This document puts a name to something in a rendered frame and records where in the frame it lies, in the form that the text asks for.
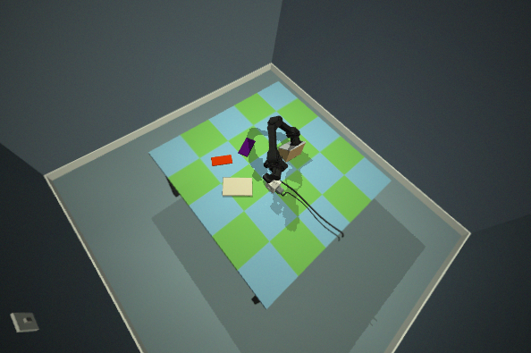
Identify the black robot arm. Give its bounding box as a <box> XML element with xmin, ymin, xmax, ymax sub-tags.
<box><xmin>264</xmin><ymin>115</ymin><xmax>302</xmax><ymax>181</ymax></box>

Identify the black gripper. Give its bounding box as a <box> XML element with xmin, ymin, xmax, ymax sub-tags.
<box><xmin>263</xmin><ymin>161</ymin><xmax>288</xmax><ymax>183</ymax></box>

